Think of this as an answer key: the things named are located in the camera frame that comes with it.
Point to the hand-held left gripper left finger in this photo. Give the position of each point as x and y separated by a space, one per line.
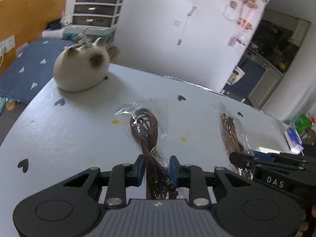
140 171

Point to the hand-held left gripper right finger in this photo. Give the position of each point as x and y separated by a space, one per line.
174 172

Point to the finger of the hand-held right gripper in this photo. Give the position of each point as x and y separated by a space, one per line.
243 161
263 154

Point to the blue tissue pack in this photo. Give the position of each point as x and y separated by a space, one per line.
293 139

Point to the dark patterned fabric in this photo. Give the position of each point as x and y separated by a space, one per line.
308 222

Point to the green packet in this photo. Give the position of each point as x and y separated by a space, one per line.
302 123

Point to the grey kitchen cabinets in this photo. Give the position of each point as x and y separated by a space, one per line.
267 86

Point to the blue chair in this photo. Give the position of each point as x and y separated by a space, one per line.
249 81

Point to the printed tote bag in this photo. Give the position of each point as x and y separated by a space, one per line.
235 76

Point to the cream cat plush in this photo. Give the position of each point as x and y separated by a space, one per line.
79 69

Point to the colourful printed storage box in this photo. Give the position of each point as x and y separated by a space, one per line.
98 33

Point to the bed with blue sheet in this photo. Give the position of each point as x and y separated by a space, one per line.
32 69

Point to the white drawer unit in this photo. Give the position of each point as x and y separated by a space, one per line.
97 9

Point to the white round device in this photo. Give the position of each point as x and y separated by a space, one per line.
66 20

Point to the black bag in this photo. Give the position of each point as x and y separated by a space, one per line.
53 24

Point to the wooden wall hooks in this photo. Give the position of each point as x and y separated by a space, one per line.
245 24

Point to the white wall sockets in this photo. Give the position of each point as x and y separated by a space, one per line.
7 45

